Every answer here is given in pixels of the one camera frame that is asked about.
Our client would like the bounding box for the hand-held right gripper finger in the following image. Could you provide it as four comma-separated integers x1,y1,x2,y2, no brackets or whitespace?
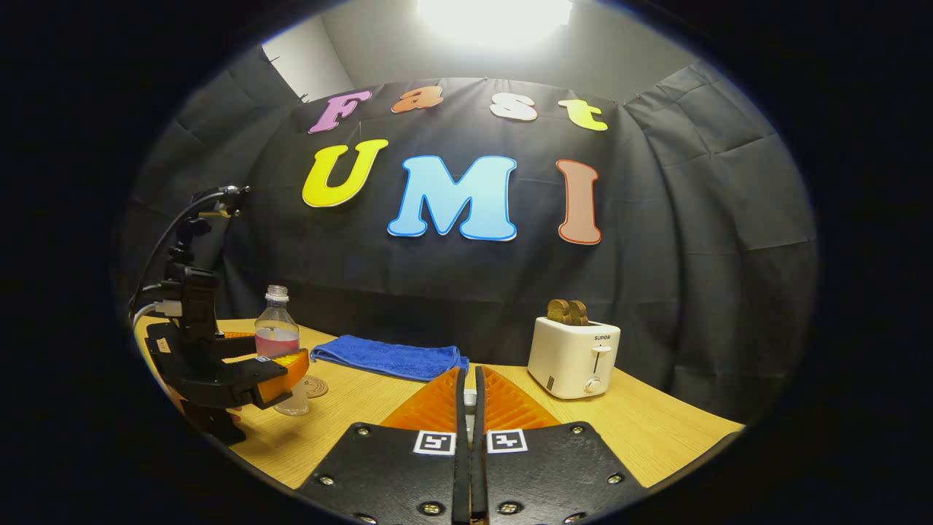
295,367,471,525
474,365,649,525

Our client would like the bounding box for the clear water bottle pink label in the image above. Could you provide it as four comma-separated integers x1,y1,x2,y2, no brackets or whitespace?
255,284,311,416

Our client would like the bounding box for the blue folded towel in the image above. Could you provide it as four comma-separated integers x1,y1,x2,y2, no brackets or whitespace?
311,335,471,383

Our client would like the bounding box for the white toaster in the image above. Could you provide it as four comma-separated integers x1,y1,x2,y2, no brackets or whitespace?
527,316,622,400

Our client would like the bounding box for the ceiling light panel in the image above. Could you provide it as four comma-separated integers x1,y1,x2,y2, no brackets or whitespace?
415,0,577,46

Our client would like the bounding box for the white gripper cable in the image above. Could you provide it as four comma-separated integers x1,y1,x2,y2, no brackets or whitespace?
133,300,183,323

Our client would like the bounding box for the long black gripper cable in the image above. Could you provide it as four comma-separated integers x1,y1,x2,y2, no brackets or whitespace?
128,190,227,318

